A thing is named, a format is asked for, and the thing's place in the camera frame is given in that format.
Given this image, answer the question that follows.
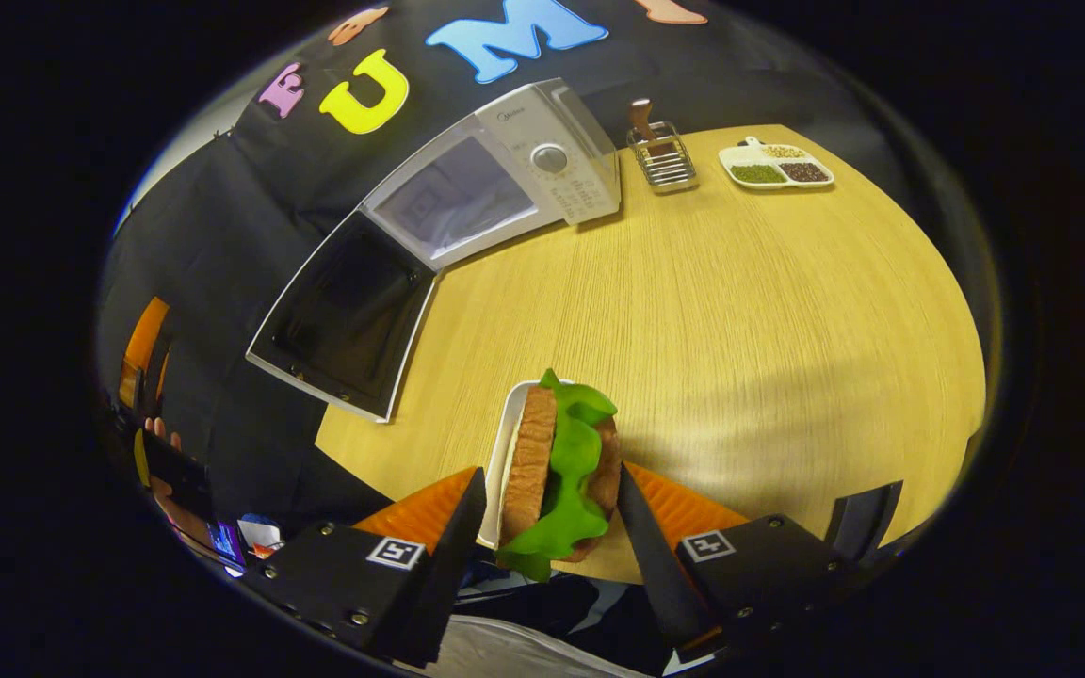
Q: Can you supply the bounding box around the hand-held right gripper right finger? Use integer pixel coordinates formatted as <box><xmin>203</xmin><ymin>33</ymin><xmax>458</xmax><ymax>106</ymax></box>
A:
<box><xmin>616</xmin><ymin>461</ymin><xmax>883</xmax><ymax>665</ymax></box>

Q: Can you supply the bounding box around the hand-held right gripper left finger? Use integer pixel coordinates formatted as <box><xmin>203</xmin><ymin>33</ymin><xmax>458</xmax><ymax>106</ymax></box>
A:
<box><xmin>239</xmin><ymin>467</ymin><xmax>489</xmax><ymax>668</ymax></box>

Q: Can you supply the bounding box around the sandwich with green lettuce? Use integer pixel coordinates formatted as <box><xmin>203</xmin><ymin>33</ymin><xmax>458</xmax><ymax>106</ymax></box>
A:
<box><xmin>497</xmin><ymin>369</ymin><xmax>623</xmax><ymax>582</ymax></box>

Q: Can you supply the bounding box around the white microwave oven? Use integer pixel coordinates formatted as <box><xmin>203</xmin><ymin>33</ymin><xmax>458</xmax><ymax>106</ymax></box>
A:
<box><xmin>246</xmin><ymin>78</ymin><xmax>623</xmax><ymax>423</ymax></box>

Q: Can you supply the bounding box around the person's clothing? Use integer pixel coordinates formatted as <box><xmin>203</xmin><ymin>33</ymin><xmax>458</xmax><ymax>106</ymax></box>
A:
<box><xmin>429</xmin><ymin>556</ymin><xmax>694</xmax><ymax>678</ymax></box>

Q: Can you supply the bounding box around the white ridged tray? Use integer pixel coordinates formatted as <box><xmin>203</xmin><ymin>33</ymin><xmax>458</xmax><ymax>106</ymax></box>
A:
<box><xmin>477</xmin><ymin>380</ymin><xmax>543</xmax><ymax>550</ymax></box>

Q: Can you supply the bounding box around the black block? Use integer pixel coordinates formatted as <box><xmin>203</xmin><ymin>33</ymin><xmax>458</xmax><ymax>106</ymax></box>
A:
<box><xmin>823</xmin><ymin>480</ymin><xmax>905</xmax><ymax>566</ymax></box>

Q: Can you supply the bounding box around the white divided dish of beans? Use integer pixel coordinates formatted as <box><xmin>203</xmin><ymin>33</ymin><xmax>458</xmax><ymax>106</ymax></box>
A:
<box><xmin>718</xmin><ymin>137</ymin><xmax>835</xmax><ymax>192</ymax></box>

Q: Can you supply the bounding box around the metal wire basket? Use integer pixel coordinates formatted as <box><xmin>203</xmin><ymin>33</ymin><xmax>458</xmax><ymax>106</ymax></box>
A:
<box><xmin>626</xmin><ymin>121</ymin><xmax>698</xmax><ymax>195</ymax></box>

